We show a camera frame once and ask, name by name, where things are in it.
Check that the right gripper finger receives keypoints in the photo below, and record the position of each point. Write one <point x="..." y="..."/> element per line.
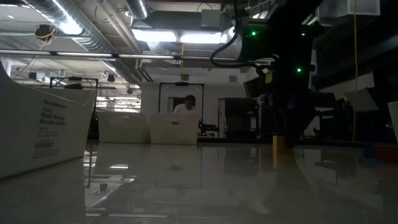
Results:
<point x="297" y="124"/>

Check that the yellow cube block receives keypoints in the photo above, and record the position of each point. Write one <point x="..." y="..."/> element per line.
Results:
<point x="278" y="143"/>

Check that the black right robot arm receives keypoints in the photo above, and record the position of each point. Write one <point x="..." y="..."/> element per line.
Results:
<point x="289" y="31"/>

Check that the whiteboard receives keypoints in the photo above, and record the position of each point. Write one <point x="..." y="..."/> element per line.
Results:
<point x="311" y="129"/>

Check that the black cabinet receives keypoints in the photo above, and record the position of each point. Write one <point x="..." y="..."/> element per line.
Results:
<point x="239" y="115"/>

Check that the red block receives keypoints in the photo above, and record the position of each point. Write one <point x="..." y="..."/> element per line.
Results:
<point x="387" y="153"/>

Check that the ceiling light panel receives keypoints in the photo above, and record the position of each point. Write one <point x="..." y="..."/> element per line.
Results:
<point x="199" y="38"/>
<point x="155" y="35"/>

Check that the person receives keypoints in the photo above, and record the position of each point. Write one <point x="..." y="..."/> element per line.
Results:
<point x="185" y="107"/>

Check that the white ceiling unit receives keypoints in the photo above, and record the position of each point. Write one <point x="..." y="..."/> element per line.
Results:
<point x="354" y="7"/>

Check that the white plastic bin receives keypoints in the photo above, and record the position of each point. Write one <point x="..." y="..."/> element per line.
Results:
<point x="174" y="132"/>
<point x="31" y="130"/>
<point x="124" y="127"/>

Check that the horizontal ceiling pipe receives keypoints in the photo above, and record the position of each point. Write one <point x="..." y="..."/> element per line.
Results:
<point x="77" y="54"/>

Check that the square wall vent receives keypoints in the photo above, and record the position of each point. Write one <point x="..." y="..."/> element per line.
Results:
<point x="233" y="78"/>

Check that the silver ventilation duct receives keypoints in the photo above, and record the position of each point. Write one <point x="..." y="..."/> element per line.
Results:
<point x="93" y="40"/>

